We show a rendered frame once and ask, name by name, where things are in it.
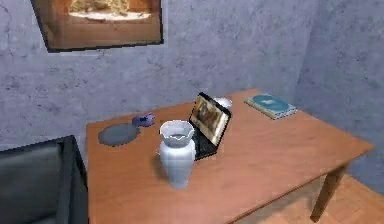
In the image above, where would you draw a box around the black open laptop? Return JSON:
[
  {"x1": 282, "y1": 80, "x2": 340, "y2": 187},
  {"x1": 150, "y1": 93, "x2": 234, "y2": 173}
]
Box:
[{"x1": 188, "y1": 92, "x2": 232, "y2": 161}]

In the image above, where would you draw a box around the white ceramic vase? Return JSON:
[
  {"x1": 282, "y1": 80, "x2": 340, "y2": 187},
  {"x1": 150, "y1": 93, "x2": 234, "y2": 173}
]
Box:
[{"x1": 158, "y1": 119, "x2": 197, "y2": 190}]

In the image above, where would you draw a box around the grey round plate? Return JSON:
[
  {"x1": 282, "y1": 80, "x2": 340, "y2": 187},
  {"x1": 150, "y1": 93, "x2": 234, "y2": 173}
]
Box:
[{"x1": 97, "y1": 122, "x2": 141, "y2": 147}]

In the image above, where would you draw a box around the teal hardcover book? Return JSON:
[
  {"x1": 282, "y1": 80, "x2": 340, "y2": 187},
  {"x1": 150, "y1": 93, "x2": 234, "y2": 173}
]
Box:
[{"x1": 244, "y1": 92, "x2": 298, "y2": 121}]

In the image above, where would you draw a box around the brown wooden table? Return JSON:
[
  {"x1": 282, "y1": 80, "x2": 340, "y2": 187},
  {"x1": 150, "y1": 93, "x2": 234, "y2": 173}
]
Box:
[{"x1": 85, "y1": 88, "x2": 375, "y2": 224}]

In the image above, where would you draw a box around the dark grey armchair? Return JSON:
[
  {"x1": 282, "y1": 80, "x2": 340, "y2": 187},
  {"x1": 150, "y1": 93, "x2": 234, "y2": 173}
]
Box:
[{"x1": 0, "y1": 134, "x2": 89, "y2": 224}]

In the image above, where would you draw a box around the black framed wall picture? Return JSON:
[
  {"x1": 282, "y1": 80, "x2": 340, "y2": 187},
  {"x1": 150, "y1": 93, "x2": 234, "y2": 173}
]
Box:
[{"x1": 29, "y1": 0, "x2": 165, "y2": 54}]

